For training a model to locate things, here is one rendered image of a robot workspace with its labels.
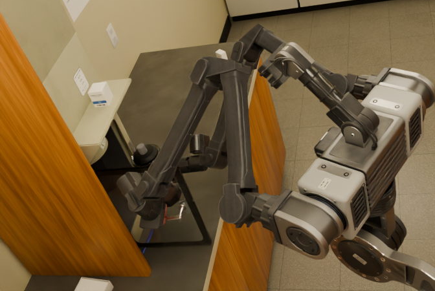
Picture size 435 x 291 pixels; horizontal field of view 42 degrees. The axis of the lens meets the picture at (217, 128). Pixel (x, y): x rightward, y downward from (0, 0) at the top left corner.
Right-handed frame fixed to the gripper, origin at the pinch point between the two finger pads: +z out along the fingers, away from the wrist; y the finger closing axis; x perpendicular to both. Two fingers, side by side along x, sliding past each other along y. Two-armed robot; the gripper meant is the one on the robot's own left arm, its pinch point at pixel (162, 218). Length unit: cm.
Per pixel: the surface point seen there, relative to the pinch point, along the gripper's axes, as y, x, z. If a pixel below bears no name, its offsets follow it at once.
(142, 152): -23.0, -11.8, 1.0
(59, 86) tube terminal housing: -31, -24, -35
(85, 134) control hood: -19.1, -18.1, -25.0
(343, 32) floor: -209, 25, 224
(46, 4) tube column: -51, -25, -48
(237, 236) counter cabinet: -9, 5, 64
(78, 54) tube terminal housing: -45, -25, -29
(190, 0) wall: -197, -75, 148
